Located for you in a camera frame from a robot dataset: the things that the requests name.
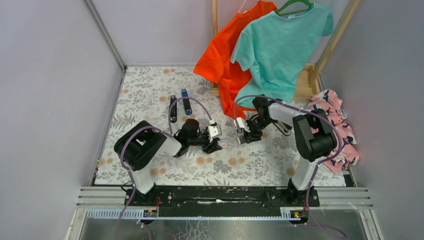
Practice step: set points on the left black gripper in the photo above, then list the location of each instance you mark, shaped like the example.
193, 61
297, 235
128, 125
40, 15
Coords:
214, 147

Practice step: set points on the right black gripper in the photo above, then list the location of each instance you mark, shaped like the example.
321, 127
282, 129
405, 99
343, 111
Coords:
252, 136

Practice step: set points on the blue stapler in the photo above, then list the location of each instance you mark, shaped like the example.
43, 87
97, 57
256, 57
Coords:
186, 102

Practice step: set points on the small black stapler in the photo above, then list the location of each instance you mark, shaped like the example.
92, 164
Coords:
172, 109

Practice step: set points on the red staple box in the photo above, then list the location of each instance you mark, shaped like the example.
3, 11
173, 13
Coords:
223, 144

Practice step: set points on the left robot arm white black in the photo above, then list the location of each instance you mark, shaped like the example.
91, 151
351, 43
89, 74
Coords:
139, 146

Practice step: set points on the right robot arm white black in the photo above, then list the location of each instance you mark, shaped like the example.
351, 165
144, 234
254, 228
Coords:
317, 139

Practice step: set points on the floral table mat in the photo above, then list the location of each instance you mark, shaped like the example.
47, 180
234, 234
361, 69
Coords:
145, 95

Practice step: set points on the wooden clothes rack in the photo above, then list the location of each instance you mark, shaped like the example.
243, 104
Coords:
307, 81

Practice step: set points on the orange t-shirt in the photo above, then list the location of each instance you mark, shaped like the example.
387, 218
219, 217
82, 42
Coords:
215, 66

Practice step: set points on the teal t-shirt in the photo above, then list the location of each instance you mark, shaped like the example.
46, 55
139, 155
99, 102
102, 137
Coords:
275, 49

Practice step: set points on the pink patterned cloth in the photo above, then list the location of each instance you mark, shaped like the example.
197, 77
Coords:
329, 101

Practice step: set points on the pink clothes hanger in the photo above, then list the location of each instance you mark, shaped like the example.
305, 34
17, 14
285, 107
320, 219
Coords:
246, 5

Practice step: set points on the green clothes hanger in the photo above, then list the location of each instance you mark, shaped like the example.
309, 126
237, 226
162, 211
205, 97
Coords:
293, 7

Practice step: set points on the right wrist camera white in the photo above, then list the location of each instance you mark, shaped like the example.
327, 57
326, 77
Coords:
241, 125

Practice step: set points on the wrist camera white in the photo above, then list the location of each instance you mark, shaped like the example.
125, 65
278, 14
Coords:
241, 125
214, 130

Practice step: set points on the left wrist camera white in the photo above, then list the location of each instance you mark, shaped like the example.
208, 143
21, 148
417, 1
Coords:
214, 130

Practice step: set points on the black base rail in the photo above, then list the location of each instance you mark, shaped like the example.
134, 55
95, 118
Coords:
221, 201

